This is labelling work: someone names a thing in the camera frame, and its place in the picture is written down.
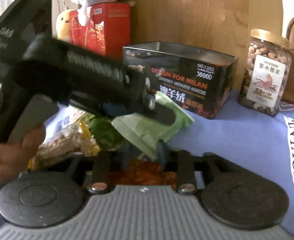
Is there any light green snack packet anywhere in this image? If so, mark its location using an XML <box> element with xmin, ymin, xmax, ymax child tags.
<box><xmin>112</xmin><ymin>90</ymin><xmax>194</xmax><ymax>161</ymax></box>

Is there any red orange snack packet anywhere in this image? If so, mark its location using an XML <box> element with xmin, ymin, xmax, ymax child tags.
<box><xmin>108</xmin><ymin>159</ymin><xmax>176</xmax><ymax>189</ymax></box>

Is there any dark green snack packet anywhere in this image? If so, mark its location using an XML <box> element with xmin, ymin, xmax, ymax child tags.
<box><xmin>86</xmin><ymin>115</ymin><xmax>125</xmax><ymax>151</ymax></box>

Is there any nut packet orange label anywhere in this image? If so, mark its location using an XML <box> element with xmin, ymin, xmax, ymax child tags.
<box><xmin>28</xmin><ymin>120</ymin><xmax>100</xmax><ymax>171</ymax></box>

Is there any person's left hand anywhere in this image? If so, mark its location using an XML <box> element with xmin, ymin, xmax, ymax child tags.
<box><xmin>0</xmin><ymin>78</ymin><xmax>47</xmax><ymax>188</ymax></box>

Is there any black sheep tin box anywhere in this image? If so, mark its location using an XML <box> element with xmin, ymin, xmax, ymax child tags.
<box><xmin>123</xmin><ymin>41</ymin><xmax>238</xmax><ymax>119</ymax></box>

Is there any yellow plush duck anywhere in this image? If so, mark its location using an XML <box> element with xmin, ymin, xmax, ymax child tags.
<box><xmin>56</xmin><ymin>9</ymin><xmax>73</xmax><ymax>42</ymax></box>

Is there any red gift bag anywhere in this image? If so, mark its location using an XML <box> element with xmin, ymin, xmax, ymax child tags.
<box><xmin>69</xmin><ymin>3</ymin><xmax>131</xmax><ymax>60</ymax></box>

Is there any blue printed cloth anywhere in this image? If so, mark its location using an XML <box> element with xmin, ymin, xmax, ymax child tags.
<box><xmin>0</xmin><ymin>89</ymin><xmax>294</xmax><ymax>239</ymax></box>

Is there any cashew nut jar gold lid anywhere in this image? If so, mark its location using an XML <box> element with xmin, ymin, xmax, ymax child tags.
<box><xmin>238</xmin><ymin>29</ymin><xmax>292</xmax><ymax>116</ymax></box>

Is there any wooden pattern board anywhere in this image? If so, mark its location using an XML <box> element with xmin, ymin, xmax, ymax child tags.
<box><xmin>122</xmin><ymin>0</ymin><xmax>283</xmax><ymax>90</ymax></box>

